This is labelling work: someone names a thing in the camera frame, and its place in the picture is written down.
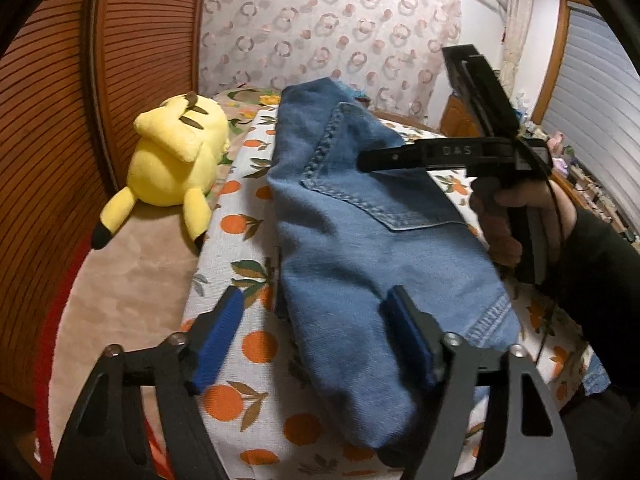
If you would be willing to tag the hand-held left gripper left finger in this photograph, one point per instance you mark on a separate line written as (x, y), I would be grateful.
(220, 340)

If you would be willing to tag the grey window blind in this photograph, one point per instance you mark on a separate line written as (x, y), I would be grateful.
(595, 85)

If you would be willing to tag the wooden window frame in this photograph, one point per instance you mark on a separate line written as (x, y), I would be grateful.
(550, 60)

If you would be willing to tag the pink toy figure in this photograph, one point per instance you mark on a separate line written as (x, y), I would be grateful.
(556, 145)

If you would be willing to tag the white orange-print cloth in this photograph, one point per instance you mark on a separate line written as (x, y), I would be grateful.
(250, 270)

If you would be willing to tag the white lace curtain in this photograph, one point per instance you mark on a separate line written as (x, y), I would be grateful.
(517, 35)

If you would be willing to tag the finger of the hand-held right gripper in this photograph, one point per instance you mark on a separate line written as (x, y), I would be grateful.
(430, 155)
(475, 80)

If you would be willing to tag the floral blanket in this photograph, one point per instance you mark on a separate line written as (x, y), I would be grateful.
(125, 270)

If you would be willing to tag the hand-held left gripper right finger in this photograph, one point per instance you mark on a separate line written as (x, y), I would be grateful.
(407, 330)

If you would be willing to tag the blue denim pants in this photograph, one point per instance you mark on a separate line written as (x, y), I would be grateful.
(350, 240)

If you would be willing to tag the person's right hand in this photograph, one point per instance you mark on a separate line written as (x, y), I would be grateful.
(545, 205)

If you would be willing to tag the wooden slatted wardrobe door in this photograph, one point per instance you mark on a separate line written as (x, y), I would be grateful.
(50, 135)

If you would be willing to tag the person's right forearm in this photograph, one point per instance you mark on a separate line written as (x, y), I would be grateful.
(600, 285)

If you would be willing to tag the wooden cabinet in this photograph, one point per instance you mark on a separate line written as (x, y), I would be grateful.
(457, 115)

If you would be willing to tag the yellow plush toy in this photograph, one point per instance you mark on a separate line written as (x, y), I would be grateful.
(170, 160)

